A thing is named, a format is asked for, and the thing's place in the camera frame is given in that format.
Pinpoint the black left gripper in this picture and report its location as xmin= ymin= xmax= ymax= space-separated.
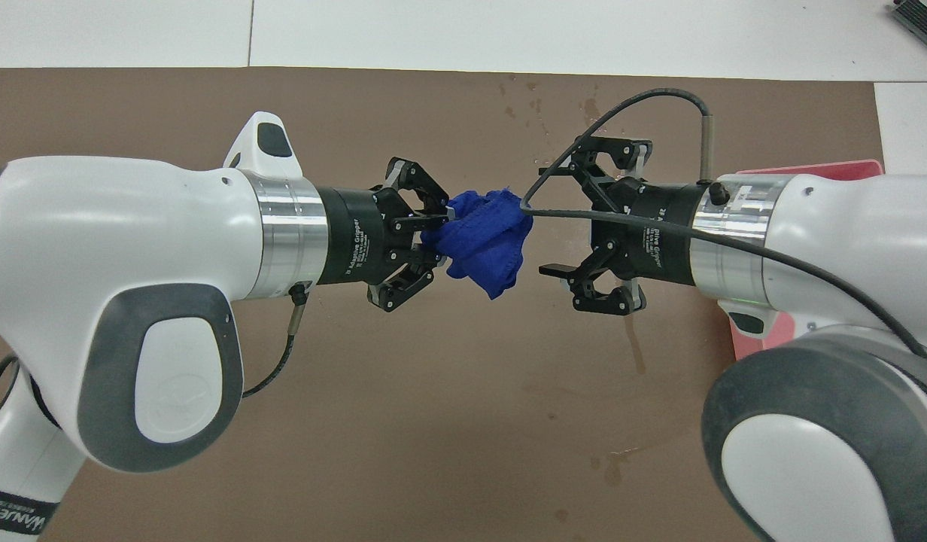
xmin=317 ymin=157 xmax=454 ymax=313

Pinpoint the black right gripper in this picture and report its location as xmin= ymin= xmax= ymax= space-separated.
xmin=539 ymin=135 xmax=701 ymax=315

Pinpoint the blue cloth towel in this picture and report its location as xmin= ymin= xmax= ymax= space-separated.
xmin=421 ymin=188 xmax=534 ymax=300

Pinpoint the brown table mat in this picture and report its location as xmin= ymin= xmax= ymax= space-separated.
xmin=0 ymin=66 xmax=886 ymax=542

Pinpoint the pink plastic bin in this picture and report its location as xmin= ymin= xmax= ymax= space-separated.
xmin=727 ymin=158 xmax=886 ymax=362

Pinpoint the grey ribbed device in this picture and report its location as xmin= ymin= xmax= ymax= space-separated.
xmin=889 ymin=0 xmax=927 ymax=50

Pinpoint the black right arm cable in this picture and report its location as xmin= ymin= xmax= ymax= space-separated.
xmin=520 ymin=88 xmax=927 ymax=358

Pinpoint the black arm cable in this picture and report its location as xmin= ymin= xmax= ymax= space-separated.
xmin=242 ymin=285 xmax=310 ymax=400
xmin=520 ymin=88 xmax=927 ymax=358

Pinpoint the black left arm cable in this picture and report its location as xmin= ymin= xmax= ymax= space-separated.
xmin=242 ymin=285 xmax=310 ymax=400

